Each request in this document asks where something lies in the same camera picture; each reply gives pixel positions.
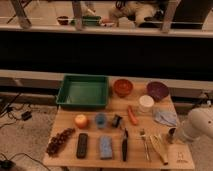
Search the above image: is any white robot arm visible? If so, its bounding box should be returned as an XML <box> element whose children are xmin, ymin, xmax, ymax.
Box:
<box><xmin>173</xmin><ymin>107</ymin><xmax>213</xmax><ymax>143</ymax></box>

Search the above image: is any green plastic tray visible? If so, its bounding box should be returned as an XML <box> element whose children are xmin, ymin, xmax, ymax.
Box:
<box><xmin>56</xmin><ymin>75</ymin><xmax>109</xmax><ymax>109</ymax></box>

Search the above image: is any orange bowl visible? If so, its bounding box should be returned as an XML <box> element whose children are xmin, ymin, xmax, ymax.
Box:
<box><xmin>113</xmin><ymin>79</ymin><xmax>133</xmax><ymax>98</ymax></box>

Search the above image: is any orange carrot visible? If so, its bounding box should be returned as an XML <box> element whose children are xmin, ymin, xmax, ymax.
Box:
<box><xmin>127</xmin><ymin>106</ymin><xmax>138</xmax><ymax>125</ymax></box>

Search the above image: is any small black cup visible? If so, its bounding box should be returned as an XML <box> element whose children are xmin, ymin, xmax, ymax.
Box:
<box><xmin>112</xmin><ymin>114</ymin><xmax>122</xmax><ymax>128</ymax></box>

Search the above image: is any white cup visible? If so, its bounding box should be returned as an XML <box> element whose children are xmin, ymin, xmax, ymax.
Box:
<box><xmin>139</xmin><ymin>95</ymin><xmax>154</xmax><ymax>113</ymax></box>

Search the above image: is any red yellow apple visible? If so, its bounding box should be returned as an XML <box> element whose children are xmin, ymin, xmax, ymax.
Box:
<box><xmin>74</xmin><ymin>114</ymin><xmax>89</xmax><ymax>129</ymax></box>

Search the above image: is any purple bowl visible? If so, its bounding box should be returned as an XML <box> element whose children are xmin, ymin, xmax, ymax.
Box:
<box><xmin>146</xmin><ymin>81</ymin><xmax>169</xmax><ymax>102</ymax></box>

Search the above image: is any silver fork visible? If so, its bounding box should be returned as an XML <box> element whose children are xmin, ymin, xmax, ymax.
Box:
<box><xmin>140</xmin><ymin>129</ymin><xmax>151</xmax><ymax>162</ymax></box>

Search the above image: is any blue sponge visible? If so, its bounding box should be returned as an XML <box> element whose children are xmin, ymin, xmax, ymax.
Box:
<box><xmin>99</xmin><ymin>136</ymin><xmax>113</xmax><ymax>160</ymax></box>

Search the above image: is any black remote control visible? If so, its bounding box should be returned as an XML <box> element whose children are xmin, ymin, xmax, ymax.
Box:
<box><xmin>76</xmin><ymin>133</ymin><xmax>88</xmax><ymax>158</ymax></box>

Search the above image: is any blue grey cloth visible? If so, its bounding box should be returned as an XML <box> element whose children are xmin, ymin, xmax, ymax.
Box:
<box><xmin>153</xmin><ymin>108</ymin><xmax>177</xmax><ymax>126</ymax></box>

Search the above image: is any bunch of dark grapes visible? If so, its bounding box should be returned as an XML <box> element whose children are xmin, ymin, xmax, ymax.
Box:
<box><xmin>46</xmin><ymin>128</ymin><xmax>75</xmax><ymax>157</ymax></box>

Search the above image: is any yellow banana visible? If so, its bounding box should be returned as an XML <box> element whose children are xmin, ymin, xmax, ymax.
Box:
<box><xmin>150</xmin><ymin>134</ymin><xmax>168</xmax><ymax>165</ymax></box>

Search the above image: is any brown can cup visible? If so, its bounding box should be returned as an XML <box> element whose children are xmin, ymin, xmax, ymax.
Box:
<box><xmin>167</xmin><ymin>128</ymin><xmax>176</xmax><ymax>143</ymax></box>

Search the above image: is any black power adapter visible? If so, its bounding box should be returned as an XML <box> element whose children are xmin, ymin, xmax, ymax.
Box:
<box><xmin>21</xmin><ymin>111</ymin><xmax>32</xmax><ymax>121</ymax></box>

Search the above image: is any black handled knife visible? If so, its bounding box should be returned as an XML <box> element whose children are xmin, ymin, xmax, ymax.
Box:
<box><xmin>122</xmin><ymin>128</ymin><xmax>128</xmax><ymax>162</ymax></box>

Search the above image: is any black floor cable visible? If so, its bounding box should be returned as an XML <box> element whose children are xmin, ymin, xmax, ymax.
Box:
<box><xmin>0</xmin><ymin>92</ymin><xmax>31</xmax><ymax>129</ymax></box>

